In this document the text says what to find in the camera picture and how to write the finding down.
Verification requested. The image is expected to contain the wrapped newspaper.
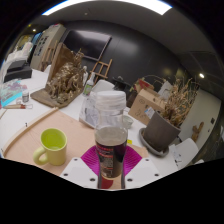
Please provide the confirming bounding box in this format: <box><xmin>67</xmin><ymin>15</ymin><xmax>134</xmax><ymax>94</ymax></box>
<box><xmin>78</xmin><ymin>91</ymin><xmax>99</xmax><ymax>129</ymax></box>

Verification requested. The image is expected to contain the red box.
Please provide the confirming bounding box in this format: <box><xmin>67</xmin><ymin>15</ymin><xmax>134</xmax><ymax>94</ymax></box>
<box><xmin>134</xmin><ymin>78</ymin><xmax>156</xmax><ymax>94</ymax></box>

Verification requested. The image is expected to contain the small jar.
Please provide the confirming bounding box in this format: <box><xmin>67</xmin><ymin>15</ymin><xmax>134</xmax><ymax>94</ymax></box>
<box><xmin>21</xmin><ymin>89</ymin><xmax>30</xmax><ymax>103</ymax></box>

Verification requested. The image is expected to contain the brown cardboard box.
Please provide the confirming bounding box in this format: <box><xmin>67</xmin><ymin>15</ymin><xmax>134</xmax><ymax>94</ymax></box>
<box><xmin>128</xmin><ymin>88</ymin><xmax>166</xmax><ymax>126</ymax></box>

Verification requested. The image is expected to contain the clear bottle with dark drink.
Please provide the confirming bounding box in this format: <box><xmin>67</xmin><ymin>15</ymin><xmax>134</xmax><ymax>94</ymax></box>
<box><xmin>94</xmin><ymin>90</ymin><xmax>129</xmax><ymax>179</ymax></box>

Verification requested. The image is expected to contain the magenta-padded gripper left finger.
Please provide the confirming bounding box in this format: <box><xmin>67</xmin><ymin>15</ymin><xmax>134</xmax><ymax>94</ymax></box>
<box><xmin>59</xmin><ymin>145</ymin><xmax>100</xmax><ymax>190</ymax></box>

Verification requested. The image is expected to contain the paint brush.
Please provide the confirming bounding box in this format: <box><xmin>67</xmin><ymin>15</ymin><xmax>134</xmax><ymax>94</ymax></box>
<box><xmin>2</xmin><ymin>103</ymin><xmax>34</xmax><ymax>110</ymax></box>

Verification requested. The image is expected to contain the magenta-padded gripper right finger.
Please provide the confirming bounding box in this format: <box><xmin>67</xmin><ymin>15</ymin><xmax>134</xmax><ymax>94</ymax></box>
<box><xmin>123</xmin><ymin>145</ymin><xmax>162</xmax><ymax>190</ymax></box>

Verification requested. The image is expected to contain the dried plant in grey pot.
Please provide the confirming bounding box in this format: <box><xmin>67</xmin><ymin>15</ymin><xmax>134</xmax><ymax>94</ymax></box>
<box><xmin>143</xmin><ymin>78</ymin><xmax>201</xmax><ymax>153</ymax></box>

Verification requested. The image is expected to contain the light wooden board with rails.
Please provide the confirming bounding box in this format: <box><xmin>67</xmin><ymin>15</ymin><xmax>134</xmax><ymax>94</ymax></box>
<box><xmin>1</xmin><ymin>107</ymin><xmax>149</xmax><ymax>178</ymax></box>

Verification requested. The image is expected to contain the grey plant saucer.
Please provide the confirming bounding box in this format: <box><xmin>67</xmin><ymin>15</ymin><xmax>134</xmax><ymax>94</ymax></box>
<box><xmin>139</xmin><ymin>128</ymin><xmax>170</xmax><ymax>158</ymax></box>

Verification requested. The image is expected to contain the yellow-green mug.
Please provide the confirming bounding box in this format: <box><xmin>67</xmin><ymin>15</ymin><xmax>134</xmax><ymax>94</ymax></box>
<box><xmin>32</xmin><ymin>128</ymin><xmax>68</xmax><ymax>167</ymax></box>

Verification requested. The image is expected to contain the white chair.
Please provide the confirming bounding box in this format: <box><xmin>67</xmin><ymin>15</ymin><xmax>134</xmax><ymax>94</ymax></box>
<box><xmin>171</xmin><ymin>138</ymin><xmax>200</xmax><ymax>169</ymax></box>
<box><xmin>91</xmin><ymin>79</ymin><xmax>115</xmax><ymax>94</ymax></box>

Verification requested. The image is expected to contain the small white cup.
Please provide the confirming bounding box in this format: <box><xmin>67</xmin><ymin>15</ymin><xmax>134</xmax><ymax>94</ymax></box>
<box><xmin>121</xmin><ymin>114</ymin><xmax>134</xmax><ymax>129</ymax></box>

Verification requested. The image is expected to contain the white spray bottle green label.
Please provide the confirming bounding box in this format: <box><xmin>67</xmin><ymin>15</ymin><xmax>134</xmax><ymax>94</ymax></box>
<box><xmin>83</xmin><ymin>71</ymin><xmax>95</xmax><ymax>97</ymax></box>

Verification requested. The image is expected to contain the long ceiling light strip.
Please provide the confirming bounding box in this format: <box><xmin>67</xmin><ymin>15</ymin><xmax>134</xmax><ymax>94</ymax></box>
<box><xmin>41</xmin><ymin>0</ymin><xmax>173</xmax><ymax>17</ymax></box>

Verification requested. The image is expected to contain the golden sculpture on wooden base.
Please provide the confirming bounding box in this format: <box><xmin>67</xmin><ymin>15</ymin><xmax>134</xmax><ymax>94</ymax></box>
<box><xmin>30</xmin><ymin>42</ymin><xmax>86</xmax><ymax>108</ymax></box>

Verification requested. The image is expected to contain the beige cabinet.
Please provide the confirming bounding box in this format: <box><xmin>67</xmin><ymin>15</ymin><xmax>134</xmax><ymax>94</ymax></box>
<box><xmin>29</xmin><ymin>23</ymin><xmax>67</xmax><ymax>71</ymax></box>

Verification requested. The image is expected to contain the wooden figure by wall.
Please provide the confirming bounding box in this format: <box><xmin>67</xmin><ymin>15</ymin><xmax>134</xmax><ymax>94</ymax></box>
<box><xmin>191</xmin><ymin>121</ymin><xmax>205</xmax><ymax>143</ymax></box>

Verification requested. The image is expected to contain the black box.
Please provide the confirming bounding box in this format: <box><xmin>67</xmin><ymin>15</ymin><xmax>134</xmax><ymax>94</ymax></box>
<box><xmin>3</xmin><ymin>59</ymin><xmax>33</xmax><ymax>83</ymax></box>

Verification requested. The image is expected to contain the black wall screen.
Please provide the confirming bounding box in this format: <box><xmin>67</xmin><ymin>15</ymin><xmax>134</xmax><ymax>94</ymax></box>
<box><xmin>62</xmin><ymin>29</ymin><xmax>113</xmax><ymax>62</ymax></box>

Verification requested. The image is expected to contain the wooden easel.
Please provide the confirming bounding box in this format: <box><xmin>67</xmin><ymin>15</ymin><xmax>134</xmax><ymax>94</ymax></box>
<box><xmin>88</xmin><ymin>58</ymin><xmax>114</xmax><ymax>84</ymax></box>

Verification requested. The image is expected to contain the colourful book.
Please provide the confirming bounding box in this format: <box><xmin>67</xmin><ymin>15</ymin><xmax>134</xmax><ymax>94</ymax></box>
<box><xmin>0</xmin><ymin>78</ymin><xmax>28</xmax><ymax>108</ymax></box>

